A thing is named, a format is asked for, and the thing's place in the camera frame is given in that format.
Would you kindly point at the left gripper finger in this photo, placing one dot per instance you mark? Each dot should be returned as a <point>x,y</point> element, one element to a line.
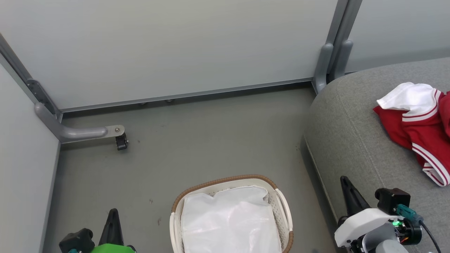
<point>112,228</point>

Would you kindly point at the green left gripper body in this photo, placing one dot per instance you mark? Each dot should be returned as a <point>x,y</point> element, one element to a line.
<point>112,249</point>

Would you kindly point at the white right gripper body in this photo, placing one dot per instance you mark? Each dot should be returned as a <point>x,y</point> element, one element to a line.
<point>362,221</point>

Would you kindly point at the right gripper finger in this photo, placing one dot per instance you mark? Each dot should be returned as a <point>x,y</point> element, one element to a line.
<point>351,198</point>

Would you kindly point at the red and white garment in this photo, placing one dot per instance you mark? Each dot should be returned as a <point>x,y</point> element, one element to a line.
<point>422,133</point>

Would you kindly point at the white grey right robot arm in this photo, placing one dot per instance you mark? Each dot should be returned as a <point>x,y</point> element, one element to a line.
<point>409,232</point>

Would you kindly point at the grey fabric sofa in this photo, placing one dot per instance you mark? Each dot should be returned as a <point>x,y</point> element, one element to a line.
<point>351,123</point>

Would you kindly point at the small black caster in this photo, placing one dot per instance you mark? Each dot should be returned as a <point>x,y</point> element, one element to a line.
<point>121,142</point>

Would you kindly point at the long grey partition support leg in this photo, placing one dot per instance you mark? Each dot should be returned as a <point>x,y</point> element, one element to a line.
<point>81,133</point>

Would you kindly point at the white basket liner cloth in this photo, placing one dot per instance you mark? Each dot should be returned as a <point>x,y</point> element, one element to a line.
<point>228,221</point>

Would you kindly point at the white wicker-rimmed laundry basket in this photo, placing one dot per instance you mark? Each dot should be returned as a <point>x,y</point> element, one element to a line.
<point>225,181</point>

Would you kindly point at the short grey partition support leg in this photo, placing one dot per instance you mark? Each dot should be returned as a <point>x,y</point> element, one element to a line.
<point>346,56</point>
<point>323,63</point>

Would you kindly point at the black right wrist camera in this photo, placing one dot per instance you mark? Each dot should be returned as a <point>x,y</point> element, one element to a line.
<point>392,200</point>

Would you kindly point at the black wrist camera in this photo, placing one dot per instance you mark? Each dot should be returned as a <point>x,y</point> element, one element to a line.
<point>75,241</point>
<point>392,200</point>

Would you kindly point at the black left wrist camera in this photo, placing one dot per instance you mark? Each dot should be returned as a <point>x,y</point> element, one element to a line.
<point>75,241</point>

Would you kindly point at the grey partition bottom rail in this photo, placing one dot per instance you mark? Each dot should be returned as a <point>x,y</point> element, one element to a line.
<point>182,95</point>

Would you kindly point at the grey double partition post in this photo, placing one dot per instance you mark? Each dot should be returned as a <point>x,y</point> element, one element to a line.
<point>342,21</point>

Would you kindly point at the grey hinged partition post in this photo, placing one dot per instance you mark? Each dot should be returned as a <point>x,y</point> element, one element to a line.
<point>21,72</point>

